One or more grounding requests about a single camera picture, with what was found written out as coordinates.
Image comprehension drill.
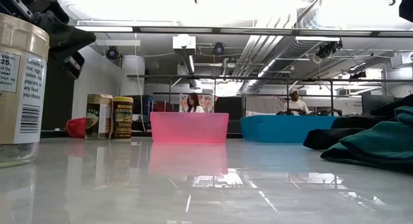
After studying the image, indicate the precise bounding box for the white ceiling fixture box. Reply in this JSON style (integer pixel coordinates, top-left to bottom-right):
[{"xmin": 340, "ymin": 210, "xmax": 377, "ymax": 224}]
[{"xmin": 172, "ymin": 34, "xmax": 197, "ymax": 56}]

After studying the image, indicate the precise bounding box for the white hanging cable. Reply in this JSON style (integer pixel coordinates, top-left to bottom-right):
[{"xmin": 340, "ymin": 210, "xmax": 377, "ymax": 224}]
[{"xmin": 134, "ymin": 33, "xmax": 146, "ymax": 132}]

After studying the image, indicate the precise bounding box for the yellow-lid brown spice jar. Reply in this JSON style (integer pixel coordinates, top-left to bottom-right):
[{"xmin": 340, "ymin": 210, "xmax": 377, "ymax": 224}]
[{"xmin": 111, "ymin": 96, "xmax": 134, "ymax": 141}]

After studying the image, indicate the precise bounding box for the person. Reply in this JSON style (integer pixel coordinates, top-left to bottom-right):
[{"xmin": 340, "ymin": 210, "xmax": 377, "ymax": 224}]
[
  {"xmin": 186, "ymin": 92, "xmax": 206, "ymax": 114},
  {"xmin": 276, "ymin": 87, "xmax": 311, "ymax": 116}
]

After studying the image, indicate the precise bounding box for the white cylindrical column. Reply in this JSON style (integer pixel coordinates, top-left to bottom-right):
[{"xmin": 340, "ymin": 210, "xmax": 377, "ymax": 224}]
[{"xmin": 121, "ymin": 55, "xmax": 146, "ymax": 96}]

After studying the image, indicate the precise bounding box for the black partition panel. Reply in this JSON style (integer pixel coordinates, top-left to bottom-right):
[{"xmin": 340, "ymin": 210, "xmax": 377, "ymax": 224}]
[{"xmin": 41, "ymin": 46, "xmax": 76, "ymax": 131}]

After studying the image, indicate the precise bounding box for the blue plastic bin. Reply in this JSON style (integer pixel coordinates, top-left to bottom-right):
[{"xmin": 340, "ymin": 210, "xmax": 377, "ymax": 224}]
[{"xmin": 240, "ymin": 115, "xmax": 339, "ymax": 144}]

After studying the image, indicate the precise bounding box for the pink plastic bin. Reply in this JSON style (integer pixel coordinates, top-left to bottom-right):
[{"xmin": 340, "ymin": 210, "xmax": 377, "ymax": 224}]
[{"xmin": 149, "ymin": 112, "xmax": 230, "ymax": 144}]

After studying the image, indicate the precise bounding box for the red cloth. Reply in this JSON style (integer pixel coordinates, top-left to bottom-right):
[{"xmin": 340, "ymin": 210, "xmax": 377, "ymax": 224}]
[{"xmin": 65, "ymin": 117, "xmax": 87, "ymax": 139}]

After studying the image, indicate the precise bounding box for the dark background monitor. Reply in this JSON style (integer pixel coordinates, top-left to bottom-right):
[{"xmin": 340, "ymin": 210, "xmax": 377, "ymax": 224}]
[{"xmin": 361, "ymin": 94, "xmax": 397, "ymax": 114}]

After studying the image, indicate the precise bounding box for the black round ceiling camera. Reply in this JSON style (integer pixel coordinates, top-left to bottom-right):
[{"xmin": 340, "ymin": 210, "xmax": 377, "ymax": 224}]
[
  {"xmin": 106, "ymin": 46, "xmax": 120, "ymax": 60},
  {"xmin": 212, "ymin": 42, "xmax": 226, "ymax": 56}
]

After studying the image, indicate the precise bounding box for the black metal railing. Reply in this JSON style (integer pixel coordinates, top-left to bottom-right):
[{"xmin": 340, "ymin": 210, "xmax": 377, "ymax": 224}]
[{"xmin": 126, "ymin": 74, "xmax": 413, "ymax": 117}]

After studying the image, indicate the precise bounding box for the corrugated silver ceiling duct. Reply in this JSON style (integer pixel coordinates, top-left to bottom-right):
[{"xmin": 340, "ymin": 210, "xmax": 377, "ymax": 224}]
[{"xmin": 240, "ymin": 7, "xmax": 343, "ymax": 92}]

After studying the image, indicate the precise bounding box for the black overhead camera rig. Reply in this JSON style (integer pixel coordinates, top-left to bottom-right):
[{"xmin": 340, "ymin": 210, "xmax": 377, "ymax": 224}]
[{"xmin": 315, "ymin": 39, "xmax": 343, "ymax": 59}]

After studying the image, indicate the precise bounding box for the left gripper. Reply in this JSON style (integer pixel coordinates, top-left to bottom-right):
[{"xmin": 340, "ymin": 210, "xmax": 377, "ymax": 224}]
[{"xmin": 0, "ymin": 0, "xmax": 97, "ymax": 80}]

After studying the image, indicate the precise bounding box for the black background screen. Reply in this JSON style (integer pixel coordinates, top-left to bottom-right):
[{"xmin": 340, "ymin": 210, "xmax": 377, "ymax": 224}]
[{"xmin": 214, "ymin": 96, "xmax": 243, "ymax": 134}]

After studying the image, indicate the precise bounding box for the dark green cloth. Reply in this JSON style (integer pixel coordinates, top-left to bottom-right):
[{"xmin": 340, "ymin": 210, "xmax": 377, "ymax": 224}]
[{"xmin": 320, "ymin": 106, "xmax": 413, "ymax": 173}]

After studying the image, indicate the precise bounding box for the colourful background poster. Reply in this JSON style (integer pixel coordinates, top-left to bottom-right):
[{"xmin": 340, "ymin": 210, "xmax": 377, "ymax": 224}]
[{"xmin": 179, "ymin": 93, "xmax": 214, "ymax": 114}]

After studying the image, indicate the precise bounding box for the tan-lid spice jar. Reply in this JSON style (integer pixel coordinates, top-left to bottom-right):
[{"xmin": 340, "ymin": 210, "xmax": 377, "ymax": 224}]
[
  {"xmin": 85, "ymin": 93, "xmax": 114, "ymax": 140},
  {"xmin": 0, "ymin": 12, "xmax": 50, "ymax": 168}
]

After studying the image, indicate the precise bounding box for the black cloth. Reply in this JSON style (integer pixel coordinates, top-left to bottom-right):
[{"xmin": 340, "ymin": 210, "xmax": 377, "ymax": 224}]
[{"xmin": 302, "ymin": 94, "xmax": 413, "ymax": 150}]

